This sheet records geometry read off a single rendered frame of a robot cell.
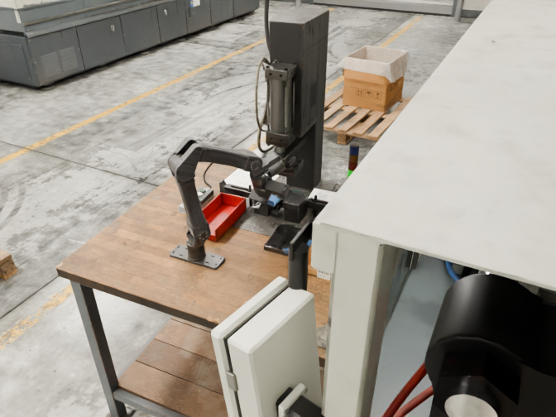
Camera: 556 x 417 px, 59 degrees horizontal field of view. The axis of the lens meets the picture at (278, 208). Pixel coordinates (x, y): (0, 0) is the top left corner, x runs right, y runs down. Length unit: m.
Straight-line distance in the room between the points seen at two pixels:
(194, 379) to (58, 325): 1.03
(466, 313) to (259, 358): 0.30
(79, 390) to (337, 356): 2.09
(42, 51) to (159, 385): 5.10
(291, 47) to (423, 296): 0.95
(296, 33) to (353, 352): 1.29
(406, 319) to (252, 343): 0.83
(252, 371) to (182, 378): 1.58
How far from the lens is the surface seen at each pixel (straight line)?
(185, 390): 2.28
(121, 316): 2.98
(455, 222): 0.61
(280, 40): 1.81
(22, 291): 3.37
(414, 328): 1.48
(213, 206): 2.03
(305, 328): 0.83
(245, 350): 0.73
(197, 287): 1.69
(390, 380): 1.34
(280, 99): 1.77
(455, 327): 0.66
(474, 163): 0.76
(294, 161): 1.91
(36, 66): 6.70
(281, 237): 1.86
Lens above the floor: 2.01
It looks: 33 degrees down
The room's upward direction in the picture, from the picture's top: straight up
